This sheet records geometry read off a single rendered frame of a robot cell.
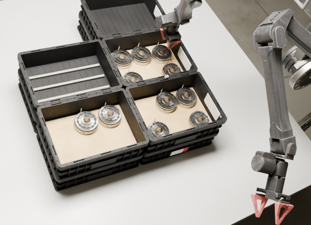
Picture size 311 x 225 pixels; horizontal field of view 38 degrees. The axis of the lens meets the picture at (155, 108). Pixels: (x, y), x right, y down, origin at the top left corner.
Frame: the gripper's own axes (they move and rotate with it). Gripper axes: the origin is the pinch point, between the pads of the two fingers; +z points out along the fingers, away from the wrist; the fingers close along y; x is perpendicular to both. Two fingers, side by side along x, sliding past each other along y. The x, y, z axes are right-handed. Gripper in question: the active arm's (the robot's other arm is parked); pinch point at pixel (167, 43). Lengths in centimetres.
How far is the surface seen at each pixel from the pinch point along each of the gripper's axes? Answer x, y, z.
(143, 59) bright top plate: -12.6, 2.6, 6.5
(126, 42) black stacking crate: -18.2, -8.3, 4.1
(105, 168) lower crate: -50, 51, 12
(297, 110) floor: 133, 14, 94
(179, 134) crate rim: -17, 50, -1
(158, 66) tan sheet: -5.4, 6.1, 9.7
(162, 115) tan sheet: -15.6, 33.5, 9.5
